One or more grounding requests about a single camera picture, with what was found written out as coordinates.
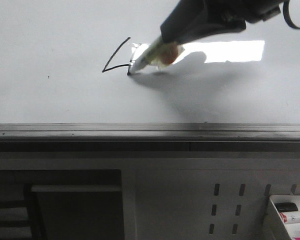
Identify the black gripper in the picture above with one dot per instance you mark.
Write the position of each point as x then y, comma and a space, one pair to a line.
192, 20

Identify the white black-tipped whiteboard marker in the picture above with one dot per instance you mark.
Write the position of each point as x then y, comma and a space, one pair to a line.
143, 57

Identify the white whiteboard surface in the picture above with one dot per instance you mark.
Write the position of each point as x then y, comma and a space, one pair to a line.
64, 61

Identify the white slotted pegboard panel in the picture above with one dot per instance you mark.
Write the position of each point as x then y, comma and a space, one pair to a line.
204, 199

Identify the white marker storage box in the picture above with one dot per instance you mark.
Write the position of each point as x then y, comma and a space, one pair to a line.
273, 226

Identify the red-capped marker in box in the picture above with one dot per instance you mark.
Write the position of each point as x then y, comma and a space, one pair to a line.
291, 217

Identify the dark shelf unit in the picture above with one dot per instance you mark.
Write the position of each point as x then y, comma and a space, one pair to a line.
61, 205

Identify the dark whiteboard bottom frame rail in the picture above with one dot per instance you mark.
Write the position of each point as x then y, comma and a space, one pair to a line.
139, 137

